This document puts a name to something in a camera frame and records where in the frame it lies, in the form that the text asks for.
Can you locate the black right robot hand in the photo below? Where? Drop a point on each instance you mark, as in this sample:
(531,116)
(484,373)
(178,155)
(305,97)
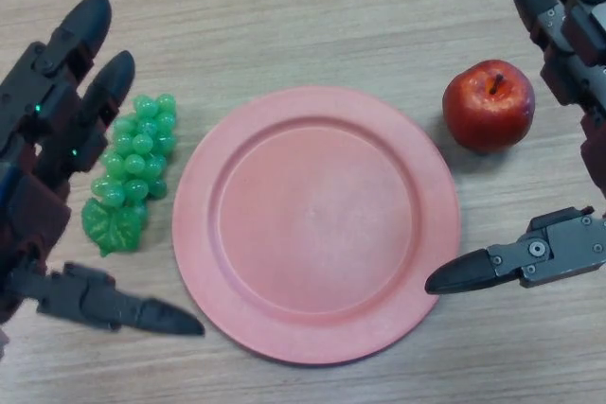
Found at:
(577,35)

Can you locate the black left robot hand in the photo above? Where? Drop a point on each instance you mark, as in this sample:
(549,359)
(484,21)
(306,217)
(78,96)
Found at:
(40,106)

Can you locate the green plastic grape bunch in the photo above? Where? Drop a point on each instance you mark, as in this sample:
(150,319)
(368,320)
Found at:
(137,163)

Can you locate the pink round plate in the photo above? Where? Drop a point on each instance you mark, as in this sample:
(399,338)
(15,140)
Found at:
(312,215)

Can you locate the red apple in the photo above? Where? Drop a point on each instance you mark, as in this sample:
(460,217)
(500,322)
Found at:
(487,110)

